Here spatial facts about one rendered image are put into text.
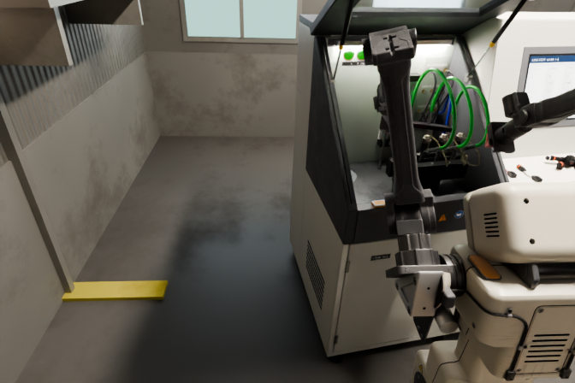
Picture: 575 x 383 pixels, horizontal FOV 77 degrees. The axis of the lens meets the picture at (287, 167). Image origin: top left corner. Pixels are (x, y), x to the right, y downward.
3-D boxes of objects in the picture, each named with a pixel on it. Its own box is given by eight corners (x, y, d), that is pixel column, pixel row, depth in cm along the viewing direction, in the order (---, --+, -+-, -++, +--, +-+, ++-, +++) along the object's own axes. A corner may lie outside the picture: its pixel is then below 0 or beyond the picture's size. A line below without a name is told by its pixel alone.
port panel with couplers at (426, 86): (415, 122, 178) (429, 59, 163) (411, 120, 181) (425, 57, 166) (439, 121, 181) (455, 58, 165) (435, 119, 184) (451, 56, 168)
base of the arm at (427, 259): (398, 273, 71) (458, 272, 72) (393, 232, 74) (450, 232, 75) (384, 278, 79) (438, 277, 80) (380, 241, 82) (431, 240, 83)
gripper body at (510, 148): (507, 124, 118) (522, 114, 111) (512, 153, 115) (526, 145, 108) (488, 123, 118) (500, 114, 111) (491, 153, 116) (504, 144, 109)
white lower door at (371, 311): (332, 353, 173) (349, 246, 139) (331, 349, 175) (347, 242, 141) (453, 331, 186) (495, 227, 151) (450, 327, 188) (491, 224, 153)
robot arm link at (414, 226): (399, 242, 77) (425, 240, 75) (392, 197, 80) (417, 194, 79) (399, 250, 85) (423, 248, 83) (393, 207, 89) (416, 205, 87)
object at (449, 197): (352, 244, 139) (358, 210, 131) (348, 236, 143) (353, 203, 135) (492, 226, 152) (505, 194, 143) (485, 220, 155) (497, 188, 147)
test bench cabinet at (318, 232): (325, 366, 178) (342, 245, 139) (298, 277, 227) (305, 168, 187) (452, 341, 192) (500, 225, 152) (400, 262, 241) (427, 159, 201)
